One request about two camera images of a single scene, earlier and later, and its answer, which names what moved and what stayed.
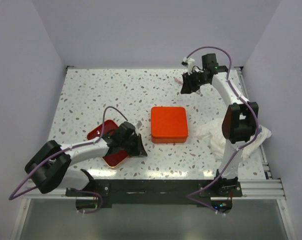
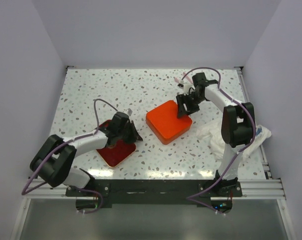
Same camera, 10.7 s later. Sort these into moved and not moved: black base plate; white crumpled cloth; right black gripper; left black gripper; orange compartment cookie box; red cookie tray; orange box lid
Moved: orange compartment cookie box; orange box lid; left black gripper; right black gripper
Not moved: black base plate; white crumpled cloth; red cookie tray
